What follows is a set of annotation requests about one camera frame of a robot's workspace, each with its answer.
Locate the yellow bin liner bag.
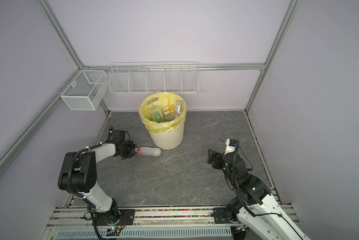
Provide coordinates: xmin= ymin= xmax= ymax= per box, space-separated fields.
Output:
xmin=138 ymin=92 xmax=187 ymax=133

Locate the small bottle blue label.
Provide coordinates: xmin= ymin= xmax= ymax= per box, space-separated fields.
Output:
xmin=164 ymin=113 xmax=178 ymax=122

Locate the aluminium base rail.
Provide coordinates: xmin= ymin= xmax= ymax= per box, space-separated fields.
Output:
xmin=42 ymin=205 xmax=296 ymax=240

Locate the white plastic bin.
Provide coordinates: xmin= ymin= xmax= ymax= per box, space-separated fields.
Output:
xmin=148 ymin=123 xmax=185 ymax=150

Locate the clear bottle green cap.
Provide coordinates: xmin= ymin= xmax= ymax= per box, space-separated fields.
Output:
xmin=149 ymin=106 xmax=165 ymax=123

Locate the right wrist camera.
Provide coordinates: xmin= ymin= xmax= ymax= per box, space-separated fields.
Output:
xmin=224 ymin=139 xmax=240 ymax=155

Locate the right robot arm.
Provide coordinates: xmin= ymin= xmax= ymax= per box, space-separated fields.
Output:
xmin=207 ymin=149 xmax=309 ymax=240

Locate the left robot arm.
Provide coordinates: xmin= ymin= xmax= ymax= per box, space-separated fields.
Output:
xmin=57 ymin=128 xmax=136 ymax=226

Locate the long white wire basket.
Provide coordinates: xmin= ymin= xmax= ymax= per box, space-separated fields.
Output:
xmin=108 ymin=62 xmax=200 ymax=94

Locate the clear bottle red cap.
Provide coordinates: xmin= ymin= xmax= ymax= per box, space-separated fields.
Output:
xmin=134 ymin=147 xmax=161 ymax=157

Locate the clear bottle purple label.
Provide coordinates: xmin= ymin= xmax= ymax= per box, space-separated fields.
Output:
xmin=173 ymin=101 xmax=185 ymax=116

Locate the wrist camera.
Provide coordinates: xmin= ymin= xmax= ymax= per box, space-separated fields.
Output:
xmin=109 ymin=130 xmax=126 ymax=142
xmin=224 ymin=139 xmax=240 ymax=155

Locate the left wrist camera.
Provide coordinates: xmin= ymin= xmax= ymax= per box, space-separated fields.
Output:
xmin=109 ymin=130 xmax=126 ymax=142

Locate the small white mesh basket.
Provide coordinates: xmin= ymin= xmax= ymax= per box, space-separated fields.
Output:
xmin=61 ymin=70 xmax=108 ymax=111

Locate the clear bottle orange label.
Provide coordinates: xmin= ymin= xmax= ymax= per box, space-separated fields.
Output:
xmin=162 ymin=105 xmax=175 ymax=116

